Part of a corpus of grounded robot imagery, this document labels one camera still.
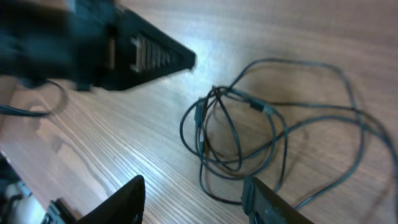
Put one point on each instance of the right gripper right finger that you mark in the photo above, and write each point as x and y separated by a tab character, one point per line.
263	206

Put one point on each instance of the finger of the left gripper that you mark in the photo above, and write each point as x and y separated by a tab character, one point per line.
141	53

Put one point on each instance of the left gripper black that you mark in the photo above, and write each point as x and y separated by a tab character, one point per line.
41	42

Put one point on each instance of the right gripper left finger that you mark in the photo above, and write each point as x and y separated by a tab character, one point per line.
126	206

